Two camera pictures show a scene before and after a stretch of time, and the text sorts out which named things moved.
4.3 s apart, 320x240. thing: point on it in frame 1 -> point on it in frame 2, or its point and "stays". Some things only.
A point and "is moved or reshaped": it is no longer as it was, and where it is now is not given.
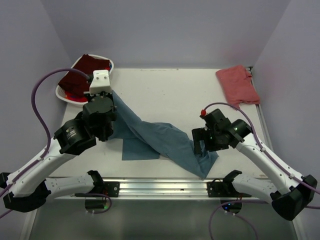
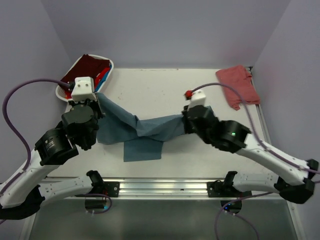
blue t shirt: (148, 140) is moved or reshaped
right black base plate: (223, 189) stays
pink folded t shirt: (236, 83) stays
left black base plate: (112, 189) stays
